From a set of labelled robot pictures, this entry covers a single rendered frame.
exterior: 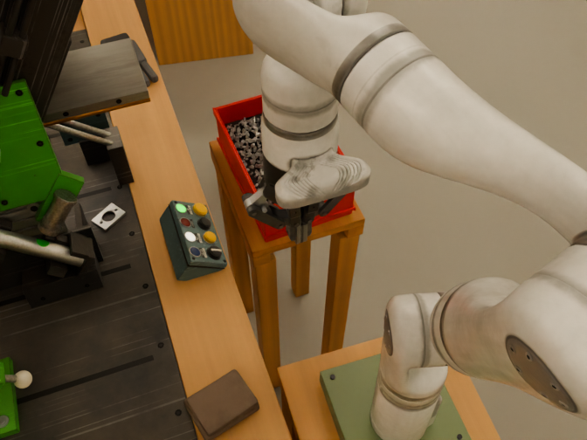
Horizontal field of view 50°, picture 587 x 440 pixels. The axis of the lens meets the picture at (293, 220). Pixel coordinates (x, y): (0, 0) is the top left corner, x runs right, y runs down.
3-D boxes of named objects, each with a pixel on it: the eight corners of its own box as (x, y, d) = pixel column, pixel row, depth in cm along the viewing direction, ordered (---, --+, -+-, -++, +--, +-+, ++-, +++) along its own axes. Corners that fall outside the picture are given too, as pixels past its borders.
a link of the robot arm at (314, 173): (281, 214, 56) (280, 169, 51) (244, 130, 63) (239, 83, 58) (373, 188, 58) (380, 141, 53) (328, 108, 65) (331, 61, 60)
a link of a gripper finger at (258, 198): (265, 171, 65) (280, 176, 66) (238, 199, 67) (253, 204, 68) (273, 188, 63) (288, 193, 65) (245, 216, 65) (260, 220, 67)
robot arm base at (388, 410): (409, 381, 104) (424, 332, 91) (438, 432, 99) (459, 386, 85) (360, 403, 102) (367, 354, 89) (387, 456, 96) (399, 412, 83)
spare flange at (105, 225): (112, 204, 125) (111, 202, 125) (127, 214, 124) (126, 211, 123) (92, 222, 123) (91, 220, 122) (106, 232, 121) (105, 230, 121)
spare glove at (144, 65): (91, 50, 154) (87, 42, 152) (131, 37, 157) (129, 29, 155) (118, 99, 143) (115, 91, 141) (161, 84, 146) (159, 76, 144)
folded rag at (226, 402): (206, 444, 97) (204, 438, 95) (183, 402, 101) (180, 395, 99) (261, 409, 101) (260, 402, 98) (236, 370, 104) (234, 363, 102)
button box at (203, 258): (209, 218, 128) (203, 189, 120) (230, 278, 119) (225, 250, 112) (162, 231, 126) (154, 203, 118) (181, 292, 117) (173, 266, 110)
